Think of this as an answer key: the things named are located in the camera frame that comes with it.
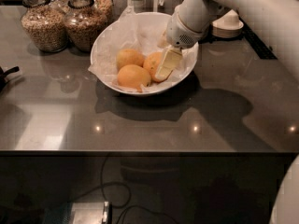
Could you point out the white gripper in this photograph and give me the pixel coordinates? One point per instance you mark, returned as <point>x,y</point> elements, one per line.
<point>179,32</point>

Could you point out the orange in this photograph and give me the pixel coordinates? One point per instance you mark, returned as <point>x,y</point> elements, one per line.
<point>134,77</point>
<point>129,56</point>
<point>151,63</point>

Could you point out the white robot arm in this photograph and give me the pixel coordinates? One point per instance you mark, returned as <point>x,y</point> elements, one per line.
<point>257,111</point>

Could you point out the white bowl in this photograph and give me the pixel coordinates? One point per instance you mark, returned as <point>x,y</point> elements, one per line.
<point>102,44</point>

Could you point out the white paper liner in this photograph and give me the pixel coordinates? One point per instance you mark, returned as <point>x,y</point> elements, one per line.
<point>137,31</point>

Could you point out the right stack paper bowls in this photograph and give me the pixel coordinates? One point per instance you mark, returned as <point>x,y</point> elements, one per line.
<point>227,26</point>

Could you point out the back glass grain jar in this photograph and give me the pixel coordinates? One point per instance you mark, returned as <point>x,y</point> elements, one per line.
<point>106,7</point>

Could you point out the glass grain jar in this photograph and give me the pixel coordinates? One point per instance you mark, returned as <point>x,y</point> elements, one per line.
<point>84,23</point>
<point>106,7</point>
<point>44,25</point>

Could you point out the middle glass grain jar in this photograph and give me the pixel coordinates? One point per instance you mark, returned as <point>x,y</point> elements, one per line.
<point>84,23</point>

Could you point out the black rubber mat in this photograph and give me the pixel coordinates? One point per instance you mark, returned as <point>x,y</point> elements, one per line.
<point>257,44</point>

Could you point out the left glass grain jar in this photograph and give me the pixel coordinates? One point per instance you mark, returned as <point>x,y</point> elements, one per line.
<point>44,25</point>

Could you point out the metal box below table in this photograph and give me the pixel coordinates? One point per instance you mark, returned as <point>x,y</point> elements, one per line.
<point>79,213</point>

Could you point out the black handle object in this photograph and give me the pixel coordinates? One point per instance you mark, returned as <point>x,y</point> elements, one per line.
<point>4,74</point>

